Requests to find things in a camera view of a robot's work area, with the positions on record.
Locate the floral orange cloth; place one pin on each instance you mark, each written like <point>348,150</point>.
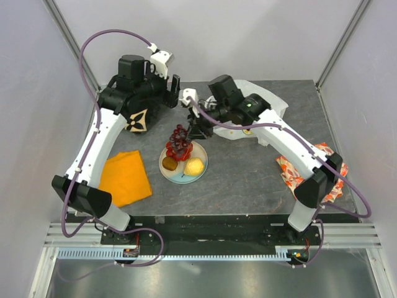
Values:
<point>293,179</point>

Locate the yellow fake lemon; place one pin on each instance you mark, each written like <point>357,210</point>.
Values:
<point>194,167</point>

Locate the dark red fake grapes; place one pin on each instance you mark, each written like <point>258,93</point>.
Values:
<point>179,136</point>

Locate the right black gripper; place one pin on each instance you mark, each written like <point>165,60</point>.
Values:
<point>197,128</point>

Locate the grey stone mat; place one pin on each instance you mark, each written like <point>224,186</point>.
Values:
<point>242,177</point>

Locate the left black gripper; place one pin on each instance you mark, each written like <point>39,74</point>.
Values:
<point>172,96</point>

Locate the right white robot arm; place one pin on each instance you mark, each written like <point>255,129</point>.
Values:
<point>237,104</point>

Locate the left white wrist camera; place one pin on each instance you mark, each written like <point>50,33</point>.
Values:
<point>160,59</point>

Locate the red fake cherry bunch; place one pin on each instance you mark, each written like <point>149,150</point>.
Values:
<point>180,153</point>

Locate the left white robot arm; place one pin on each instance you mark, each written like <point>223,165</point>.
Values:
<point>129,101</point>

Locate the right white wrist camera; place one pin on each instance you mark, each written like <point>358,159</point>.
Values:
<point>187,96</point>

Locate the black patterned cloth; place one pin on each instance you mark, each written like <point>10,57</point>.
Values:
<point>143,119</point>

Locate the cream and blue plate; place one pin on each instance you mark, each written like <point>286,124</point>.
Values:
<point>177,176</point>

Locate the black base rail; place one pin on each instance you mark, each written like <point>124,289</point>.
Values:
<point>269,230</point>

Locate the orange folded cloth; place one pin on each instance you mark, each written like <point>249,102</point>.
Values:
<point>124,177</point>

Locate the brown fake kiwi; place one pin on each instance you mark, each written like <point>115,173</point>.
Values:
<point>169,163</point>

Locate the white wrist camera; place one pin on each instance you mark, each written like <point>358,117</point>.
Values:
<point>187,96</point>
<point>160,59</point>

